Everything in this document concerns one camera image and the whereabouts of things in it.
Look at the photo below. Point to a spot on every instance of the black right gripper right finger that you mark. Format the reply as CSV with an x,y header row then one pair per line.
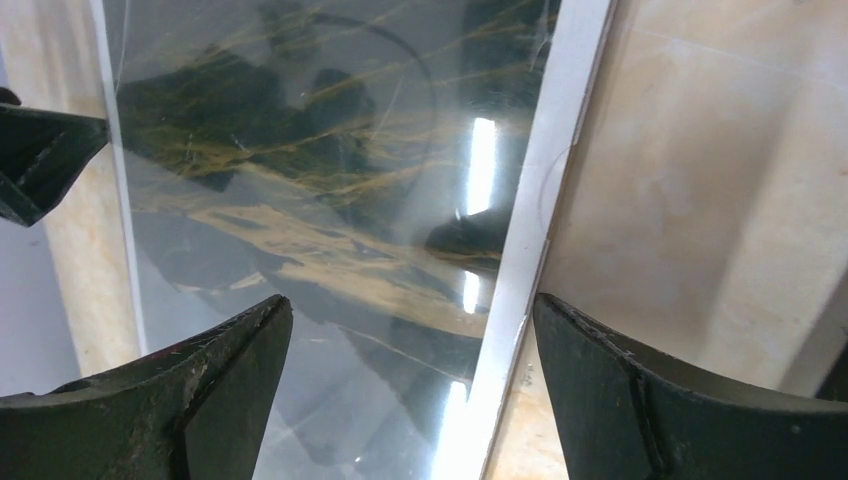
x,y
625,410

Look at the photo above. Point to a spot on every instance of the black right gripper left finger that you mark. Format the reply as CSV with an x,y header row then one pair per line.
x,y
197,409

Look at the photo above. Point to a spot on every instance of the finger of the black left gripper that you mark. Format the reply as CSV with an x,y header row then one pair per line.
x,y
42,154

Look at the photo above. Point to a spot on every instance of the landscape photo print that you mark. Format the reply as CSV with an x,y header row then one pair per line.
x,y
390,166

